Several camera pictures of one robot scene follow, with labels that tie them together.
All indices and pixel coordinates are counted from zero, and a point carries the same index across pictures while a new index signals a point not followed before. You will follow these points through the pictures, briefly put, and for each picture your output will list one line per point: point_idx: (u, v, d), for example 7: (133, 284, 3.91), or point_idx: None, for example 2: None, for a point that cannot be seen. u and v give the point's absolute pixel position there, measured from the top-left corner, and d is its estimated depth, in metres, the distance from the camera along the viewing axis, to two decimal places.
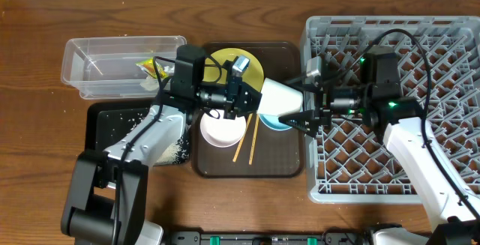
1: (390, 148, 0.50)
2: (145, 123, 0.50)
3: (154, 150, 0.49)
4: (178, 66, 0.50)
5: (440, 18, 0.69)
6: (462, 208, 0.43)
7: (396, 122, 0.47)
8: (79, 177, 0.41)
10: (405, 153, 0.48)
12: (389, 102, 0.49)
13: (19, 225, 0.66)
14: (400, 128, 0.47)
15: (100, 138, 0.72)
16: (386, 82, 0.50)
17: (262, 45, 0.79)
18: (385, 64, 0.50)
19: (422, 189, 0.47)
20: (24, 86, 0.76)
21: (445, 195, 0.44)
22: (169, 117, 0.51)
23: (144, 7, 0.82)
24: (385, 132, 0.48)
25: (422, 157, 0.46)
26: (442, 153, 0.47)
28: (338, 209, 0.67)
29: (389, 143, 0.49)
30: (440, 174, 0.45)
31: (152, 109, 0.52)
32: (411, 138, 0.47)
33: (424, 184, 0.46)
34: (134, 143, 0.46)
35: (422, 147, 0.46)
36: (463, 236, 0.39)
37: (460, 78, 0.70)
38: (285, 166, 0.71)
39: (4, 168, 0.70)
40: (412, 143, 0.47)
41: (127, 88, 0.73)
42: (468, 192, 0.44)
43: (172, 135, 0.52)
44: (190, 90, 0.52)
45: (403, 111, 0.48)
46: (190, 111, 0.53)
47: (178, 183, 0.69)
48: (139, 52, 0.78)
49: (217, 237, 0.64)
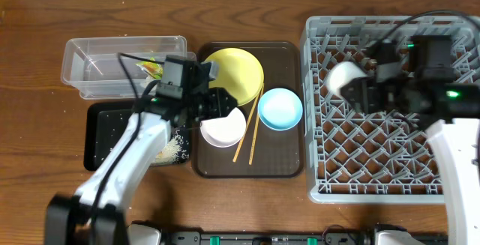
1: (432, 147, 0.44)
2: (123, 143, 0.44)
3: (135, 173, 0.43)
4: (166, 65, 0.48)
5: (440, 18, 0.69)
6: None
7: (451, 121, 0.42)
8: (51, 225, 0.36)
10: (448, 162, 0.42)
12: (449, 91, 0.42)
13: (19, 225, 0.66)
14: (451, 130, 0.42)
15: (100, 138, 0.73)
16: (439, 67, 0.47)
17: (264, 46, 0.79)
18: (437, 47, 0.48)
19: (453, 205, 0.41)
20: (25, 86, 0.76)
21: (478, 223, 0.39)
22: (150, 132, 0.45)
23: (144, 7, 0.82)
24: (436, 126, 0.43)
25: (469, 173, 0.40)
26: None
28: (338, 209, 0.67)
29: (433, 138, 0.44)
30: None
31: (130, 121, 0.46)
32: (461, 147, 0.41)
33: (458, 201, 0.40)
34: (108, 177, 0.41)
35: (472, 162, 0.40)
36: None
37: (460, 78, 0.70)
38: (284, 166, 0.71)
39: (4, 168, 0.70)
40: (461, 154, 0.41)
41: (127, 88, 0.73)
42: None
43: (155, 148, 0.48)
44: (175, 93, 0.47)
45: (466, 103, 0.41)
46: (176, 115, 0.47)
47: (178, 183, 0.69)
48: (139, 52, 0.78)
49: (217, 237, 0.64)
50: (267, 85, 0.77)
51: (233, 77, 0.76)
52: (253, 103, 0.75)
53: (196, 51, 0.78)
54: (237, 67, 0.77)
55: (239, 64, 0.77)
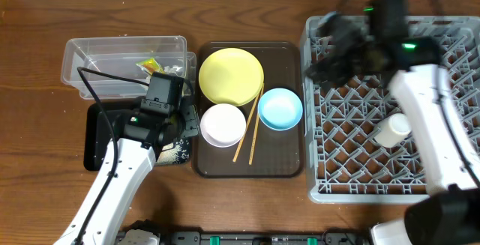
1: (400, 102, 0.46)
2: (103, 182, 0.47)
3: (116, 216, 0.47)
4: (155, 81, 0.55)
5: (439, 18, 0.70)
6: (465, 174, 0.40)
7: (411, 70, 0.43)
8: None
10: (414, 107, 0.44)
12: (406, 44, 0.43)
13: (19, 225, 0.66)
14: (415, 76, 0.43)
15: (100, 138, 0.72)
16: (397, 26, 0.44)
17: (264, 46, 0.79)
18: (395, 10, 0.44)
19: (424, 146, 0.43)
20: (25, 86, 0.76)
21: (449, 159, 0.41)
22: (129, 168, 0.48)
23: (145, 7, 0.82)
24: (398, 79, 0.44)
25: (432, 114, 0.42)
26: (454, 112, 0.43)
28: (338, 209, 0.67)
29: (397, 89, 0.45)
30: (447, 135, 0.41)
31: (107, 157, 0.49)
32: (421, 93, 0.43)
33: (427, 138, 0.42)
34: (85, 227, 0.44)
35: (434, 102, 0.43)
36: (460, 207, 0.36)
37: (460, 78, 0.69)
38: (285, 167, 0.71)
39: (4, 168, 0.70)
40: (423, 97, 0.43)
41: (127, 87, 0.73)
42: (472, 161, 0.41)
43: (136, 183, 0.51)
44: (162, 109, 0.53)
45: (421, 53, 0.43)
46: (160, 131, 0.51)
47: (178, 183, 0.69)
48: (139, 52, 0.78)
49: (217, 237, 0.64)
50: (267, 85, 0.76)
51: (235, 74, 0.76)
52: (253, 103, 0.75)
53: (196, 50, 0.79)
54: (239, 71, 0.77)
55: (240, 61, 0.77)
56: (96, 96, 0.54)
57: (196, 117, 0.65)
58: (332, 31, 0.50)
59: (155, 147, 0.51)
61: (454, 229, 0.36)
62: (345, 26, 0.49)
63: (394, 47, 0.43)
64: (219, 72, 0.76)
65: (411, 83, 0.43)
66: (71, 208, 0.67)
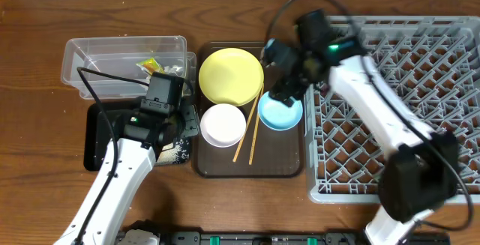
1: (343, 92, 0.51)
2: (103, 182, 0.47)
3: (116, 215, 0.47)
4: (155, 81, 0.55)
5: (440, 18, 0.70)
6: (408, 132, 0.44)
7: (340, 66, 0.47)
8: None
10: (352, 92, 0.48)
12: (330, 46, 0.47)
13: (19, 225, 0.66)
14: (345, 70, 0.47)
15: (100, 138, 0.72)
16: (324, 36, 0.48)
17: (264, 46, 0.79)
18: (318, 22, 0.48)
19: (370, 120, 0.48)
20: (24, 86, 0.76)
21: (393, 126, 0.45)
22: (129, 168, 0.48)
23: (145, 7, 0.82)
24: (333, 76, 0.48)
25: (367, 94, 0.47)
26: (385, 85, 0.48)
28: (338, 209, 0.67)
29: (335, 85, 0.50)
30: (384, 106, 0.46)
31: (107, 157, 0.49)
32: (355, 79, 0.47)
33: (370, 115, 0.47)
34: (86, 227, 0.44)
35: (367, 83, 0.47)
36: (412, 161, 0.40)
37: (460, 78, 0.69)
38: (285, 166, 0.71)
39: (4, 168, 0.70)
40: (356, 82, 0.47)
41: (127, 88, 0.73)
42: (411, 118, 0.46)
43: (137, 183, 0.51)
44: (162, 109, 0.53)
45: (346, 50, 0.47)
46: (160, 131, 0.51)
47: (178, 183, 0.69)
48: (139, 52, 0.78)
49: (217, 237, 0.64)
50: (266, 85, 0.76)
51: (235, 74, 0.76)
52: (253, 103, 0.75)
53: (196, 50, 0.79)
54: (238, 72, 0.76)
55: (240, 61, 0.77)
56: (95, 96, 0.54)
57: (196, 117, 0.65)
58: (273, 59, 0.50)
59: (155, 147, 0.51)
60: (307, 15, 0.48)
61: (417, 182, 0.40)
62: (282, 48, 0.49)
63: (322, 52, 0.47)
64: (218, 72, 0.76)
65: (345, 76, 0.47)
66: (71, 208, 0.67)
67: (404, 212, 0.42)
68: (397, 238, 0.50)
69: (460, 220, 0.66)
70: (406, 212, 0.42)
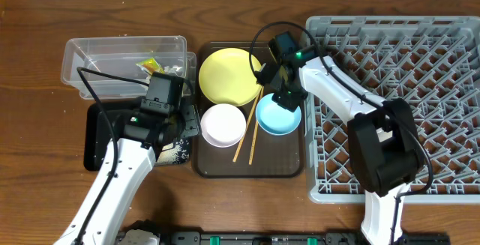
1: (312, 91, 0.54)
2: (103, 181, 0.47)
3: (116, 215, 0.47)
4: (155, 81, 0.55)
5: (440, 18, 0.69)
6: (364, 106, 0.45)
7: (304, 65, 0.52)
8: None
10: (316, 87, 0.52)
12: (295, 53, 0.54)
13: (19, 225, 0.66)
14: (307, 67, 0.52)
15: (100, 138, 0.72)
16: (290, 49, 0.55)
17: (264, 45, 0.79)
18: (283, 41, 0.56)
19: (334, 109, 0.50)
20: (24, 85, 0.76)
21: (349, 102, 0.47)
22: (129, 168, 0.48)
23: (145, 7, 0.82)
24: (300, 76, 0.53)
25: (327, 82, 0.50)
26: (346, 76, 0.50)
28: (338, 209, 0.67)
29: (305, 85, 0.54)
30: (341, 88, 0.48)
31: (107, 157, 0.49)
32: (316, 72, 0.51)
33: (332, 102, 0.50)
34: (86, 226, 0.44)
35: (326, 74, 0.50)
36: (369, 125, 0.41)
37: (460, 78, 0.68)
38: (285, 166, 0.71)
39: (4, 167, 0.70)
40: (316, 75, 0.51)
41: (127, 87, 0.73)
42: (367, 93, 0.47)
43: (136, 183, 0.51)
44: (162, 109, 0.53)
45: (309, 55, 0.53)
46: (160, 131, 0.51)
47: (178, 183, 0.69)
48: (139, 52, 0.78)
49: (217, 237, 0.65)
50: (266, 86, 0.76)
51: (235, 74, 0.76)
52: (253, 103, 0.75)
53: (196, 50, 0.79)
54: (238, 72, 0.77)
55: (240, 62, 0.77)
56: (95, 96, 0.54)
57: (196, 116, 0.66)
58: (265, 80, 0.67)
59: (155, 147, 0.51)
60: (275, 37, 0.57)
61: (377, 146, 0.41)
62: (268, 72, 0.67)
63: (289, 61, 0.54)
64: (219, 72, 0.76)
65: (307, 71, 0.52)
66: (71, 208, 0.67)
67: (373, 180, 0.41)
68: (388, 225, 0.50)
69: (460, 220, 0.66)
70: (375, 180, 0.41)
